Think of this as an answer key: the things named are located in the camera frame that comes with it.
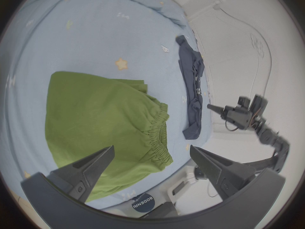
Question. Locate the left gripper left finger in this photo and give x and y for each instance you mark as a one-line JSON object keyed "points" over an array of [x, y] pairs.
{"points": [[90, 173]]}

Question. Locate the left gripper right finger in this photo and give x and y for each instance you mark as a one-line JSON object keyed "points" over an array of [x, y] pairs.
{"points": [[219, 173]]}

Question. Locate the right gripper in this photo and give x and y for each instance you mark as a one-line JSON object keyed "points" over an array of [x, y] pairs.
{"points": [[237, 117]]}

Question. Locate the green shorts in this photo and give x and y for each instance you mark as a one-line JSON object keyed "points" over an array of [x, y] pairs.
{"points": [[95, 116]]}

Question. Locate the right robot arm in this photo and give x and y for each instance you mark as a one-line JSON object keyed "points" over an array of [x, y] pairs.
{"points": [[269, 135]]}

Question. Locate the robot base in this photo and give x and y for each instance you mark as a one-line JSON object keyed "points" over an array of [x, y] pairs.
{"points": [[143, 203]]}

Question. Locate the bed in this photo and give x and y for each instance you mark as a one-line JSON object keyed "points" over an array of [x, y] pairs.
{"points": [[107, 44]]}

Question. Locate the dark blue T-shirt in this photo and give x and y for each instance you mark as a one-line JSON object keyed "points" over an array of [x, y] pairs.
{"points": [[190, 80]]}

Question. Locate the pale blue quilt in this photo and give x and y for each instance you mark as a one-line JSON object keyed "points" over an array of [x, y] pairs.
{"points": [[154, 3]]}

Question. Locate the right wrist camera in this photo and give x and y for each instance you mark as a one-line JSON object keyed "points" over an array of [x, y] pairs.
{"points": [[244, 102]]}

